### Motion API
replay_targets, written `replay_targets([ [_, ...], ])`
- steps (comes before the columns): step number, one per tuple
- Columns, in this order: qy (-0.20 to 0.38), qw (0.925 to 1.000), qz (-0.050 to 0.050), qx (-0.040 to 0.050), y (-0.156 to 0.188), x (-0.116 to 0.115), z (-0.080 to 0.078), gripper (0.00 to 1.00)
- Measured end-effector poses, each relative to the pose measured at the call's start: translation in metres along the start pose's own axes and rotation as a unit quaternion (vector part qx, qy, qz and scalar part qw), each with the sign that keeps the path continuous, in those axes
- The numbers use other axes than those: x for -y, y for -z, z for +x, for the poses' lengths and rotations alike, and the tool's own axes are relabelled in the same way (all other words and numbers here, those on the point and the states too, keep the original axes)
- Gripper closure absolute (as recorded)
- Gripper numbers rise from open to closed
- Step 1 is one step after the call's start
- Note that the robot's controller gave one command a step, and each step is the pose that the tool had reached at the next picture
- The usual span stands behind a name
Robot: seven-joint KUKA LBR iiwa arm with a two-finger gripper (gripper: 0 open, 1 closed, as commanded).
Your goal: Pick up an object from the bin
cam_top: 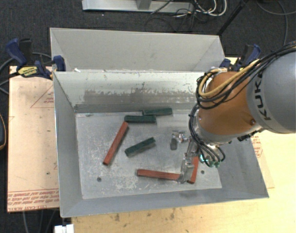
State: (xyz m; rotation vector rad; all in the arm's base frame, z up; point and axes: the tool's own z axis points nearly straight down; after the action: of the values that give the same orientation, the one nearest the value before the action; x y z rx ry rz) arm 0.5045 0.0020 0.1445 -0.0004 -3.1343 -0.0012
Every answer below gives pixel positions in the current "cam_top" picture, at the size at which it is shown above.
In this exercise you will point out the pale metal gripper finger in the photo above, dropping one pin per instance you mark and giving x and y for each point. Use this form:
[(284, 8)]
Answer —
[(174, 144), (186, 170)]

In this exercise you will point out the red-brown flat block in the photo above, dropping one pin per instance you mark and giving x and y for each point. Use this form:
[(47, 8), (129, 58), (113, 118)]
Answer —
[(196, 166), (116, 143), (157, 174)]

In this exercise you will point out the dark green flat block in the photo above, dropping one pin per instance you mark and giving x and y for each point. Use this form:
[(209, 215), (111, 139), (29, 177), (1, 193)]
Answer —
[(157, 111), (139, 147), (140, 119)]

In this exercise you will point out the grey metal bin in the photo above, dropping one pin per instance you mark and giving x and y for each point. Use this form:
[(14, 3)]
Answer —
[(138, 57)]

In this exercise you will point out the brown cardboard board, red print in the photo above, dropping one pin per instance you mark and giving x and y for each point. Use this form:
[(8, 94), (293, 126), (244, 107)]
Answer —
[(31, 135)]

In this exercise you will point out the black cylinder on white bracket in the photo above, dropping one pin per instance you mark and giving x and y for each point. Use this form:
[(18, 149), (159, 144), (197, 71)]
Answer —
[(243, 137)]

